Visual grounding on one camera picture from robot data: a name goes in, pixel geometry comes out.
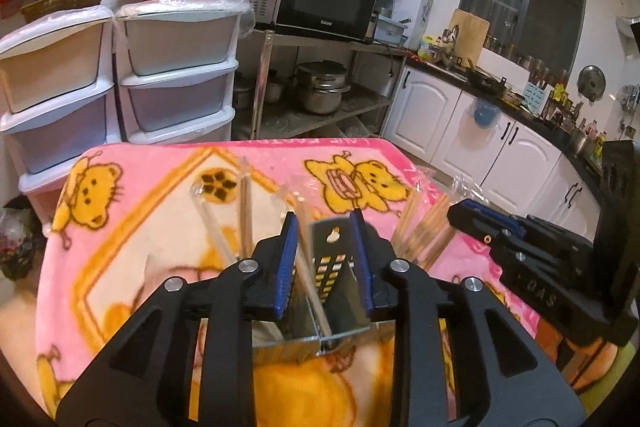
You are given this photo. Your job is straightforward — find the wooden cutting board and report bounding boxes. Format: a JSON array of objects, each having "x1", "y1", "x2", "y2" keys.
[{"x1": 447, "y1": 8, "x2": 491, "y2": 66}]

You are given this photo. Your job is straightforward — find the dark plastic bag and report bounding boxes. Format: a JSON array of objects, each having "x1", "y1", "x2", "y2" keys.
[{"x1": 0, "y1": 207, "x2": 38, "y2": 280}]

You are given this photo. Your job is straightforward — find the white plastic drawer tower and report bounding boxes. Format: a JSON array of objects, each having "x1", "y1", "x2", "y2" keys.
[
  {"x1": 0, "y1": 4, "x2": 121, "y2": 208},
  {"x1": 114, "y1": 0, "x2": 253, "y2": 145}
]

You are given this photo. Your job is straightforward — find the grey plastic utensil holder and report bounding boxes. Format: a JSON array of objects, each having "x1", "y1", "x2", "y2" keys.
[{"x1": 252, "y1": 218, "x2": 401, "y2": 360}]

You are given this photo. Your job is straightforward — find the white kitchen cabinets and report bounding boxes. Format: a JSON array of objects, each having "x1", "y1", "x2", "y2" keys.
[{"x1": 382, "y1": 62, "x2": 603, "y2": 238}]

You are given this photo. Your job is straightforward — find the light blue appliance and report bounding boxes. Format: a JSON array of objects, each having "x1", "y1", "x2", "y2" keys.
[{"x1": 374, "y1": 18, "x2": 408, "y2": 45}]

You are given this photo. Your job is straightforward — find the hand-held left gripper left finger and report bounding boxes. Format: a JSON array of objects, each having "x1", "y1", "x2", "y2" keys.
[{"x1": 54, "y1": 211, "x2": 300, "y2": 427}]

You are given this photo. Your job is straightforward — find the wall-hung steel lid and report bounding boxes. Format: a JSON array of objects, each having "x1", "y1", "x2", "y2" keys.
[{"x1": 577, "y1": 64, "x2": 607, "y2": 102}]

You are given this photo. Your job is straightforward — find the row of seasoning bottles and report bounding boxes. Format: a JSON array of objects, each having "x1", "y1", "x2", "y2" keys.
[{"x1": 482, "y1": 34, "x2": 568, "y2": 82}]

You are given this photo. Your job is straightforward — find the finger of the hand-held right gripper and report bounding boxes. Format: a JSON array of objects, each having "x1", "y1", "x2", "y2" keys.
[
  {"x1": 459, "y1": 200, "x2": 597, "y2": 259},
  {"x1": 446, "y1": 205, "x2": 532, "y2": 276}
]

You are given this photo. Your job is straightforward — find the light blue knife block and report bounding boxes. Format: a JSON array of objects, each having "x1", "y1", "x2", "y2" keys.
[{"x1": 522, "y1": 81, "x2": 553, "y2": 115}]

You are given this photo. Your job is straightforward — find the pile of chopsticks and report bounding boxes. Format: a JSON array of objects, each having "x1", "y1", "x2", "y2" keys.
[{"x1": 189, "y1": 156, "x2": 481, "y2": 275}]

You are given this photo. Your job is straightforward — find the small steel pot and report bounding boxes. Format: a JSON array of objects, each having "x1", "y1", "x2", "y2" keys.
[{"x1": 232, "y1": 74, "x2": 288, "y2": 108}]

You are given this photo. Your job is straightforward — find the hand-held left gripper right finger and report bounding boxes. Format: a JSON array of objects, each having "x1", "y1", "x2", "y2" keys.
[{"x1": 349, "y1": 208, "x2": 587, "y2": 427}]

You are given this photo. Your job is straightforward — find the large steel pot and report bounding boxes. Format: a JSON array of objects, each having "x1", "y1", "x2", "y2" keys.
[{"x1": 295, "y1": 61, "x2": 353, "y2": 115}]

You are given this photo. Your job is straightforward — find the pink printed blanket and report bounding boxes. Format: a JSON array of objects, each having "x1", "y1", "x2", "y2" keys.
[{"x1": 32, "y1": 138, "x2": 616, "y2": 427}]

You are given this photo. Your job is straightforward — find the metal shelf rack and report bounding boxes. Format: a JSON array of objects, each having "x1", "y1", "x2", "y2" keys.
[{"x1": 232, "y1": 29, "x2": 408, "y2": 142}]

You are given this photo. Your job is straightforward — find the black wok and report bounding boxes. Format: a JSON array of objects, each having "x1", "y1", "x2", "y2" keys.
[{"x1": 467, "y1": 67, "x2": 506, "y2": 95}]

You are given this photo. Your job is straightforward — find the brown wicker basket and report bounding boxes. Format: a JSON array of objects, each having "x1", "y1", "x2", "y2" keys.
[{"x1": 21, "y1": 0, "x2": 113, "y2": 24}]

